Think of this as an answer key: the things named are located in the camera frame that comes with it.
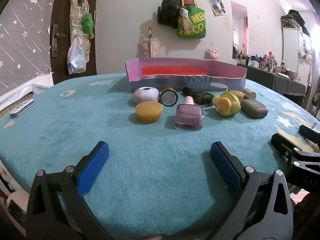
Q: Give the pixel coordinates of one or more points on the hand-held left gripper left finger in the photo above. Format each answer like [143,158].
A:
[93,167]

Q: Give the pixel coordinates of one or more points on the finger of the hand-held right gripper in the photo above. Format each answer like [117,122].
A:
[281,142]
[310,132]

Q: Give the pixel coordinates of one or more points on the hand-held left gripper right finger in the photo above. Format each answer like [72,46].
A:
[225,167]

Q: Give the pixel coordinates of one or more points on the grey rounded case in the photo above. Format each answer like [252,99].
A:
[253,108]

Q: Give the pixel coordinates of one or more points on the silver bead cube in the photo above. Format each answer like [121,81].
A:
[250,93]

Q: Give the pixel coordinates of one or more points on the pink nail polish bottle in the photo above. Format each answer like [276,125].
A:
[188,116]

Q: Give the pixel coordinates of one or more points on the green and yellow toy figure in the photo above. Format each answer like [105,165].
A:
[226,103]

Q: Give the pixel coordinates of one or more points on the small yellow dome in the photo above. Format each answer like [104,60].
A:
[237,94]

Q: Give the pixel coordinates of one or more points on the black nail polish bottle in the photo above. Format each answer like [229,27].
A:
[203,97]

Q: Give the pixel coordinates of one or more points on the large yellow dome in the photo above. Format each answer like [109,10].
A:
[148,111]

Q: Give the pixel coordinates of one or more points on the clear glass dish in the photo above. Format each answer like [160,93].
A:
[219,86]

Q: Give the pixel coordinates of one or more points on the white round device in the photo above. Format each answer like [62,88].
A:
[146,95]

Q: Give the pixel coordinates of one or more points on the glitter bottle with red cap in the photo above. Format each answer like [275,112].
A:
[168,97]

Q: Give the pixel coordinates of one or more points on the shallow pink cardboard box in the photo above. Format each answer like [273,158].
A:
[175,62]

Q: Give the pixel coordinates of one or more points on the person's right forearm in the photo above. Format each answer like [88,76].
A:
[308,217]

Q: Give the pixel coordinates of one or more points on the dark cloth covered table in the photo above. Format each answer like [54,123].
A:
[270,81]

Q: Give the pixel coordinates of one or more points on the row of cosmetic bottles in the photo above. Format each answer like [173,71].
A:
[265,63]

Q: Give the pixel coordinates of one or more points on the white hanging plush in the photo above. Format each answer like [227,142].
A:
[306,51]

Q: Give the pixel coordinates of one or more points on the white cabinet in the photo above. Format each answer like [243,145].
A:
[291,47]

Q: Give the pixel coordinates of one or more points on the white and red plush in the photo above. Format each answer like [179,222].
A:
[6,180]

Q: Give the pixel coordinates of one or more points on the white flat device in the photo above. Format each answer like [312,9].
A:
[22,108]

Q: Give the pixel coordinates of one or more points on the white plastic sheet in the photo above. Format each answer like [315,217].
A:
[22,90]

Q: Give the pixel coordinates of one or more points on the white plastic bag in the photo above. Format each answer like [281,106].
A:
[75,60]

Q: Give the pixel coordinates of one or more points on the red printed paper sheet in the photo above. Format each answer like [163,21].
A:
[172,70]

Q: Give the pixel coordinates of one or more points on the pink plush with white face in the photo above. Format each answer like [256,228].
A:
[212,53]

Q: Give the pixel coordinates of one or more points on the dark patterned storage box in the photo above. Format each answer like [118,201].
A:
[291,20]

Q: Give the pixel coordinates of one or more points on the pale pink plush toy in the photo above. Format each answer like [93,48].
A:
[155,46]

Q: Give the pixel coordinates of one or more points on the green plush toy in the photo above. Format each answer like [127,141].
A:
[88,25]

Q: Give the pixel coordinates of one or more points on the green tote bag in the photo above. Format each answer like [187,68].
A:
[193,27]

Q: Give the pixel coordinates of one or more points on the grey starry cloth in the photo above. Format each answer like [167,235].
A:
[22,42]

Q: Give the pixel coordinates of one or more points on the small white plush toy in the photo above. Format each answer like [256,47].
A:
[183,13]

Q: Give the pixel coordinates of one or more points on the dark brown door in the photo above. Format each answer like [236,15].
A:
[60,10]

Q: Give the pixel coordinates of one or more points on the clear hanging pocket organizer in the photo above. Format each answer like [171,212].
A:
[75,5]

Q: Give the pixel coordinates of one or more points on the black backpack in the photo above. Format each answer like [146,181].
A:
[168,11]

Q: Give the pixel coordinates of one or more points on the tall wall mirror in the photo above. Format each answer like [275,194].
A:
[238,30]

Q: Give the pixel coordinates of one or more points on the wall photo poster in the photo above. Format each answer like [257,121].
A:
[216,5]

